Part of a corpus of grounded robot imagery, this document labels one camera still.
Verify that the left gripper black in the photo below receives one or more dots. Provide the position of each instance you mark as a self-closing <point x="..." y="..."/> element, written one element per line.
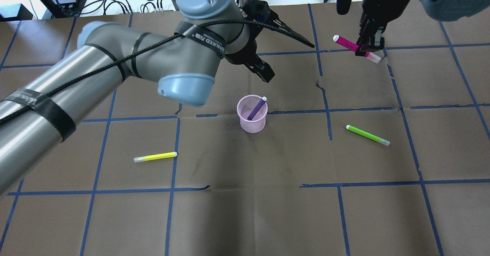
<point x="240" y="57"/>

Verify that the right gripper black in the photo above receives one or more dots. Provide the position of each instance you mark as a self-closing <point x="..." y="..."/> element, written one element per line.
<point x="376" y="8"/>

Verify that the pink pen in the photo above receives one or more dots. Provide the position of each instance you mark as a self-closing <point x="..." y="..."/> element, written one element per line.
<point x="354" y="47"/>

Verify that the purple pen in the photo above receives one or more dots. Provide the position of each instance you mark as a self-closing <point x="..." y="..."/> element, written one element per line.
<point x="256" y="108"/>

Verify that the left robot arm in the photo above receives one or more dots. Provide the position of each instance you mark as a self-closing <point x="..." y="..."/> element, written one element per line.
<point x="46" y="112"/>

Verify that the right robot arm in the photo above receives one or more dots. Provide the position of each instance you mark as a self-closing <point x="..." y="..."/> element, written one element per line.
<point x="452" y="10"/>

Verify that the pink mesh cup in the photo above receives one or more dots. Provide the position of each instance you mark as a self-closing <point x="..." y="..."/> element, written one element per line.
<point x="244" y="107"/>

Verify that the green pen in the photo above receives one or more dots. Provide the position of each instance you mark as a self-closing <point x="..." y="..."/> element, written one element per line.
<point x="367" y="135"/>

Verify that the yellow pen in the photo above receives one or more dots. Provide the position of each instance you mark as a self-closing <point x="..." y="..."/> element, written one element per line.
<point x="160" y="156"/>

